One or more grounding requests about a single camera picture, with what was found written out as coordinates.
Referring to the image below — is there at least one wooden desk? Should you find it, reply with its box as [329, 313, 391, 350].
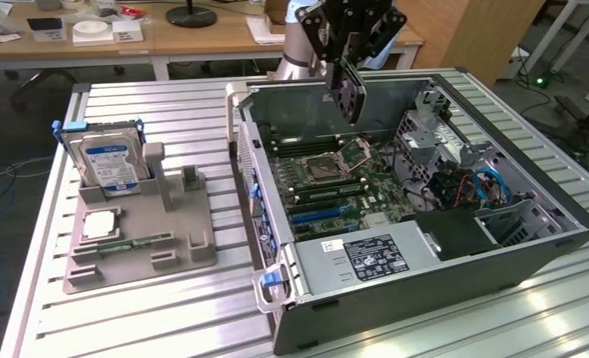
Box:
[0, 0, 425, 81]

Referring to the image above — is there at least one long black expansion slot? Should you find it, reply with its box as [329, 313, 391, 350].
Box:
[288, 200, 349, 216]

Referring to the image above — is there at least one wooden cabinet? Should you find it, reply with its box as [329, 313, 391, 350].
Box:
[399, 0, 548, 87]

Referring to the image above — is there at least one blue expansion slot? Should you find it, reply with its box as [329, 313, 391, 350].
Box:
[288, 208, 347, 227]

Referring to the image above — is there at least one black floor stand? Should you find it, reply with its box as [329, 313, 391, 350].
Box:
[552, 95, 589, 131]

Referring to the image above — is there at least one hard disk in blue caddy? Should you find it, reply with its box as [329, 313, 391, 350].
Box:
[49, 117, 151, 198]

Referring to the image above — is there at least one grey parts rack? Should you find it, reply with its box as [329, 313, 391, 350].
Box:
[61, 141, 220, 295]

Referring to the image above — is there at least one metal disk bay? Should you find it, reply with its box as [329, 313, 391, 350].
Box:
[392, 109, 505, 176]
[473, 199, 564, 247]

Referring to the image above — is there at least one white floor box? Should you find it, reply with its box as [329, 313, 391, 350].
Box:
[497, 48, 532, 81]

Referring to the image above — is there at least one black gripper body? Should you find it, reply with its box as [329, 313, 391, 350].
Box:
[324, 0, 391, 38]

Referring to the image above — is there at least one blue wire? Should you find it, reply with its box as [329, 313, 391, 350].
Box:
[473, 169, 513, 205]

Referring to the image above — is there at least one black RAM slot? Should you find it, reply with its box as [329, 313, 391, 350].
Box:
[277, 145, 340, 154]
[279, 149, 344, 158]
[273, 135, 336, 145]
[275, 140, 339, 149]

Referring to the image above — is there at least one grey power supply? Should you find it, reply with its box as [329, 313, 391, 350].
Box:
[283, 219, 445, 298]

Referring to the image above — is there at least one black and white box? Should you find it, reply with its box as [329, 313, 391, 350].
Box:
[27, 17, 68, 43]

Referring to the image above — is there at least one black chair base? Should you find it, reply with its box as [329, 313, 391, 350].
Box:
[5, 66, 81, 111]

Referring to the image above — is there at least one red wire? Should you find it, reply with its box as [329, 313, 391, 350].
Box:
[461, 175, 481, 205]

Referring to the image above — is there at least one open black PC case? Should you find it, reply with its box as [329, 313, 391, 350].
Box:
[224, 66, 589, 355]

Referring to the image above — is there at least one white paper stack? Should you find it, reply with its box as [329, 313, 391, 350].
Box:
[245, 16, 289, 45]

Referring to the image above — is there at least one green motherboard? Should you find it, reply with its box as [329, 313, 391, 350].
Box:
[269, 134, 421, 242]

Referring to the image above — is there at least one white round holder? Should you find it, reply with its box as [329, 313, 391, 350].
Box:
[72, 20, 116, 48]

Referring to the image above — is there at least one metal socket cover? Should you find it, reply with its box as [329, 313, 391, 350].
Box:
[335, 136, 376, 169]

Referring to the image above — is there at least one black round lamp base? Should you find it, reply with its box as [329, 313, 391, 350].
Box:
[165, 0, 219, 29]

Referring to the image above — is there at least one brown cardboard box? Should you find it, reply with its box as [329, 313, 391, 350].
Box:
[264, 0, 300, 25]

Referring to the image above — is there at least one bare green RAM stick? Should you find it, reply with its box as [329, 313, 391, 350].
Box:
[93, 235, 171, 255]

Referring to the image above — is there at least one silver CPU chip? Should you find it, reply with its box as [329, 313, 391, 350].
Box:
[81, 211, 117, 239]

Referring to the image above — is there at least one white desk frame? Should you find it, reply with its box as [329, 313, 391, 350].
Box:
[520, 0, 589, 101]

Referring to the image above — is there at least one RAM stick with white label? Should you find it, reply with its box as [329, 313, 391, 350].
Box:
[293, 178, 369, 204]

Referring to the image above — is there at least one CPU socket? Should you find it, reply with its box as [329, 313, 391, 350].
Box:
[297, 154, 349, 186]

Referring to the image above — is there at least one black graphics card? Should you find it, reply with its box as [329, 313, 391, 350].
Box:
[324, 55, 369, 127]

